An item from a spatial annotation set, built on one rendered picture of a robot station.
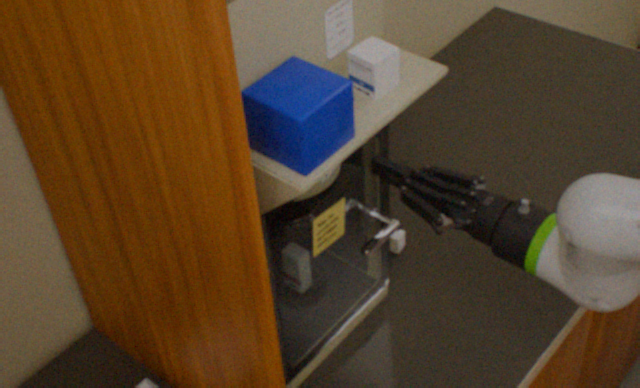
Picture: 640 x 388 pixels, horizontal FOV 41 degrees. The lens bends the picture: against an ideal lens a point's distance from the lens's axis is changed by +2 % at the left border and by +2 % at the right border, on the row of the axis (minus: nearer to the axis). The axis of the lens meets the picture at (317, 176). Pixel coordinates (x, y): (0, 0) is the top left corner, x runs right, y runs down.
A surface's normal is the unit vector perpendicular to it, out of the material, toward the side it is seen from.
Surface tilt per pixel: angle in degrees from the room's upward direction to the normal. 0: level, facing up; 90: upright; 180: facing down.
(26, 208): 90
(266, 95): 0
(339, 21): 90
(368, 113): 0
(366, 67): 90
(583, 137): 0
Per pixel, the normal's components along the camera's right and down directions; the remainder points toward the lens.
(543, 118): -0.07, -0.75
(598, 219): -0.43, -0.03
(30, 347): 0.76, 0.39
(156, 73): -0.65, 0.54
